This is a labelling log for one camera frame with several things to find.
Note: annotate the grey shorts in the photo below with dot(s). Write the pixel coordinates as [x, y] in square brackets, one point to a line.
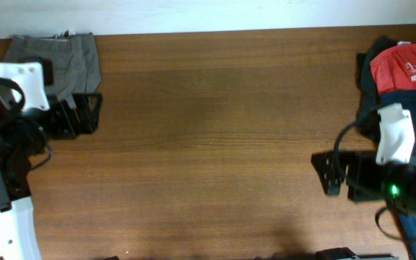
[74, 61]

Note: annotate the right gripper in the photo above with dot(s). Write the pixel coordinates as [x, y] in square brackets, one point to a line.
[358, 160]

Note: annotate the black garment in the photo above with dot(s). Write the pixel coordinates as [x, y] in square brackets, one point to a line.
[367, 121]

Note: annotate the red garment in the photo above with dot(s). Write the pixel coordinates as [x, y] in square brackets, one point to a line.
[394, 69]

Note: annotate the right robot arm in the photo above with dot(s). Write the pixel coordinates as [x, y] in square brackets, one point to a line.
[399, 188]

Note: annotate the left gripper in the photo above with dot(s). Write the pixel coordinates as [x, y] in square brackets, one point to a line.
[87, 116]

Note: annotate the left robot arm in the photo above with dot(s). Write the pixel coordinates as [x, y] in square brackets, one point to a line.
[29, 120]

